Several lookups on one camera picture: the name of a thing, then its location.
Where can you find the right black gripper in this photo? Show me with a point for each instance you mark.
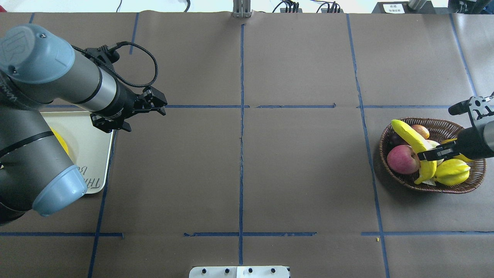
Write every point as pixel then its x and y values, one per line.
pixel 470 144

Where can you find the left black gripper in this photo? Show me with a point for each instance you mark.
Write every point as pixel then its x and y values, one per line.
pixel 124 101

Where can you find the yellow banana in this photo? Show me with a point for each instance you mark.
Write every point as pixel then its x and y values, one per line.
pixel 61 140
pixel 404 130

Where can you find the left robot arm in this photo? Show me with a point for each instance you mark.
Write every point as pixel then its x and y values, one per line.
pixel 38 67

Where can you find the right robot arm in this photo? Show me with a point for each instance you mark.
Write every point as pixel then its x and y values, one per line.
pixel 474 143

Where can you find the brown wicker basket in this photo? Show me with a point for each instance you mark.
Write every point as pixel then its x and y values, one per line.
pixel 439 130

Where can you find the yellow starfruit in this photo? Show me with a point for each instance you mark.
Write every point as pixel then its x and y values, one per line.
pixel 452 172

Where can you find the orange yellow mango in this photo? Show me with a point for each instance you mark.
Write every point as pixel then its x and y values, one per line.
pixel 420 129

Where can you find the red apple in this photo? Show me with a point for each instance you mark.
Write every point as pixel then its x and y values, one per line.
pixel 403 160

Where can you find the white bear tray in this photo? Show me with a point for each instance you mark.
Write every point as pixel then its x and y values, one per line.
pixel 89 147

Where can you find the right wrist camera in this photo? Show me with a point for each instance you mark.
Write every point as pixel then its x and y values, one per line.
pixel 478 108

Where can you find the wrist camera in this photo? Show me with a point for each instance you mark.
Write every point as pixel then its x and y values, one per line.
pixel 478 108
pixel 102 56

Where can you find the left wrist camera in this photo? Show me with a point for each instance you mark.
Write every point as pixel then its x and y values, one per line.
pixel 102 56

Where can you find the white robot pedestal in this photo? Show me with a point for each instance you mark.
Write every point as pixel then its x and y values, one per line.
pixel 270 271

